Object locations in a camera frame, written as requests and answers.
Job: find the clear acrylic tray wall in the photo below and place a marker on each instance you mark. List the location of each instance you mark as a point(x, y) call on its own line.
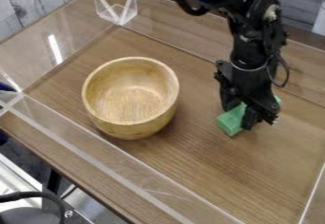
point(189, 175)

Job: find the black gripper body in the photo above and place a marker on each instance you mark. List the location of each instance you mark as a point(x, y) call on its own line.
point(254, 89)

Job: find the black metal bracket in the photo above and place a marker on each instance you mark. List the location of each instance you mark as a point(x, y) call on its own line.
point(72, 216)

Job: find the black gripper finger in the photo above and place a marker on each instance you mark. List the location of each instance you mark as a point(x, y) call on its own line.
point(229, 98)
point(250, 118)

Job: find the green rectangular block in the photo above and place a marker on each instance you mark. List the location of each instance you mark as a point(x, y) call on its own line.
point(229, 120)

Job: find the black table leg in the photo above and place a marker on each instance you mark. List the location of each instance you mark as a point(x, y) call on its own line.
point(54, 182)

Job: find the brown wooden bowl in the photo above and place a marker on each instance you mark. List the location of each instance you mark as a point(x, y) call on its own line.
point(130, 95)

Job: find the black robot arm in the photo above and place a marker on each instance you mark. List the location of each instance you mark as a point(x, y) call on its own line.
point(257, 29)

